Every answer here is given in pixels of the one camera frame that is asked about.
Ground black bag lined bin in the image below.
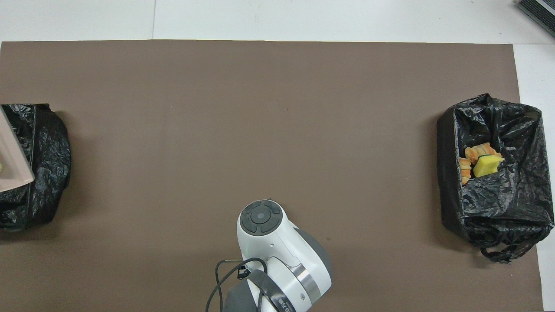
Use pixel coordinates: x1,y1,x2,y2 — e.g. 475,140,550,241
0,103,72,231
436,93,555,264

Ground brown table mat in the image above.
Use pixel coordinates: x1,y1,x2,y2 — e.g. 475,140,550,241
0,40,545,312

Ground grey ribbed device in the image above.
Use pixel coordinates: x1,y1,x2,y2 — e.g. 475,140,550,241
516,0,555,38

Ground orange striped croissant piece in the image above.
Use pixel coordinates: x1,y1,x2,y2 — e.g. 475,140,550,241
465,142,503,164

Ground beige plastic dustpan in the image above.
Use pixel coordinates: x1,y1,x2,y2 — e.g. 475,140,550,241
0,106,35,192

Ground yellow green sponge piece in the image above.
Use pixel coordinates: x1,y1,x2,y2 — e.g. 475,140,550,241
473,155,506,179

